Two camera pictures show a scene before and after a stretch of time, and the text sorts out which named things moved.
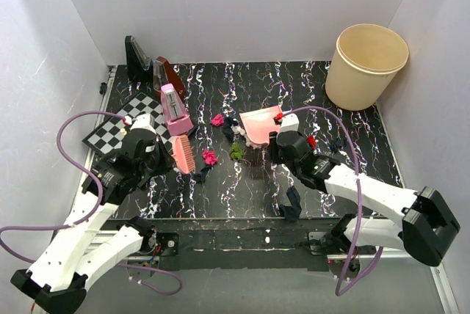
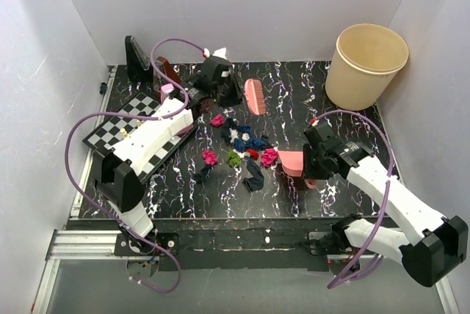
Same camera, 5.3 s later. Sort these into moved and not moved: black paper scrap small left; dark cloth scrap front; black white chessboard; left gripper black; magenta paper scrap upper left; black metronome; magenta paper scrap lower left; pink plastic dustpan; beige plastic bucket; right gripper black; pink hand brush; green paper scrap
Moved: pink plastic dustpan; green paper scrap; left gripper black; right gripper black; pink hand brush; dark cloth scrap front
Not moved: magenta paper scrap upper left; black paper scrap small left; black metronome; black white chessboard; beige plastic bucket; magenta paper scrap lower left
